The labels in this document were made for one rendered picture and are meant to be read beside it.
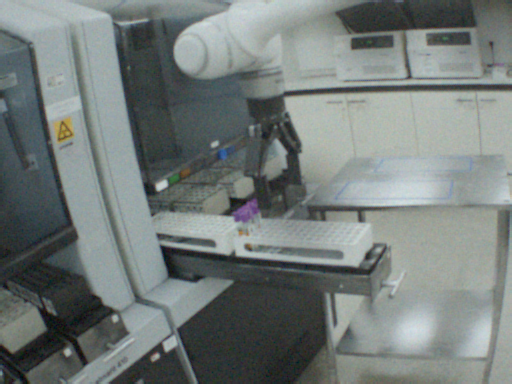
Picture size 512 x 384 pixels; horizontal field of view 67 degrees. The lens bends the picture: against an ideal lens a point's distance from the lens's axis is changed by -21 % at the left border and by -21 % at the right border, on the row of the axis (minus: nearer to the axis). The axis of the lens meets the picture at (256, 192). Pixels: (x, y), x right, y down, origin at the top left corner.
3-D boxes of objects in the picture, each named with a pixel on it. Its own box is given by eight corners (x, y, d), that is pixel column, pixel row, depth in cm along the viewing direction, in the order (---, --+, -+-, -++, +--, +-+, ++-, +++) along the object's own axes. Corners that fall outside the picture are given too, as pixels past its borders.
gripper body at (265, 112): (270, 98, 88) (278, 145, 91) (290, 90, 95) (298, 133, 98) (237, 101, 92) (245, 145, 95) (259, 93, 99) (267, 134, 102)
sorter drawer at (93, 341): (-19, 297, 121) (-29, 273, 119) (10, 280, 132) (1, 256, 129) (101, 371, 81) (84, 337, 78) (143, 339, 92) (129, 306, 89)
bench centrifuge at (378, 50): (336, 83, 326) (319, 2, 306) (364, 73, 373) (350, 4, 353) (406, 80, 294) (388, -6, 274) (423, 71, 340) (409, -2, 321)
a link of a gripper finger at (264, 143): (277, 126, 94) (274, 123, 93) (265, 178, 91) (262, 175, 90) (261, 126, 96) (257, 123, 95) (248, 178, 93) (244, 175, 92)
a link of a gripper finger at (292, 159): (284, 154, 104) (286, 153, 105) (289, 185, 106) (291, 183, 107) (297, 154, 102) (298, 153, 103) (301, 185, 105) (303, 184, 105)
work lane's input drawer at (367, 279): (137, 269, 127) (128, 240, 125) (167, 249, 138) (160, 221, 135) (391, 307, 87) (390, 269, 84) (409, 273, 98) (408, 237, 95)
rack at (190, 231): (143, 246, 125) (137, 225, 123) (166, 232, 133) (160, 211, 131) (230, 259, 108) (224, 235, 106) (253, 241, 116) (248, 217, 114)
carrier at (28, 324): (43, 327, 84) (32, 303, 82) (47, 329, 83) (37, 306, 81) (6, 352, 75) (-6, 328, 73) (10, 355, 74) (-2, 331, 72)
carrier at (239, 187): (253, 188, 151) (249, 169, 149) (258, 188, 149) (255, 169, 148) (231, 201, 142) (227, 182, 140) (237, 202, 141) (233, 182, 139)
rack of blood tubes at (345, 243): (236, 260, 107) (230, 236, 105) (259, 242, 115) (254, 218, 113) (358, 272, 91) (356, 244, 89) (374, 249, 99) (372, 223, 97)
